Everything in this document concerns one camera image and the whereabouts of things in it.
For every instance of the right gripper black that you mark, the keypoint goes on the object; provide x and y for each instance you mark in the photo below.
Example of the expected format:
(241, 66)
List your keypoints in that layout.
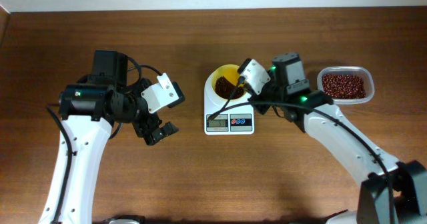
(258, 97)

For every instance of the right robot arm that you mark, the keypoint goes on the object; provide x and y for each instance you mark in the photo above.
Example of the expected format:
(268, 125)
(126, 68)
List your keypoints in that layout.
(391, 191)

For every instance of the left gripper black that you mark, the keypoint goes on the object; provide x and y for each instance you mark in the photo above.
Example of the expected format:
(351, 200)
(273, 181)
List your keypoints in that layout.
(145, 129)

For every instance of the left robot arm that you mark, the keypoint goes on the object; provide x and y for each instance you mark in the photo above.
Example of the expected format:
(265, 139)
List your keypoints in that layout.
(88, 112)

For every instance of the white digital kitchen scale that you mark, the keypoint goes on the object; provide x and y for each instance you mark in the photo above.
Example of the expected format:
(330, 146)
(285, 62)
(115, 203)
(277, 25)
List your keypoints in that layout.
(236, 121)

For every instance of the pale yellow bowl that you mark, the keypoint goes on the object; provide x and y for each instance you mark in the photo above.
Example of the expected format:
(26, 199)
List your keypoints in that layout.
(229, 71)

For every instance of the red beans in bowl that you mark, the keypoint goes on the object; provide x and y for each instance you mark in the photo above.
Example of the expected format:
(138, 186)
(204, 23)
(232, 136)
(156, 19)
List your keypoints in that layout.
(225, 88)

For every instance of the clear plastic container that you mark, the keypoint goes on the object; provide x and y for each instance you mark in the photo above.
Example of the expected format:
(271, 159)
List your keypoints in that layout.
(361, 72)

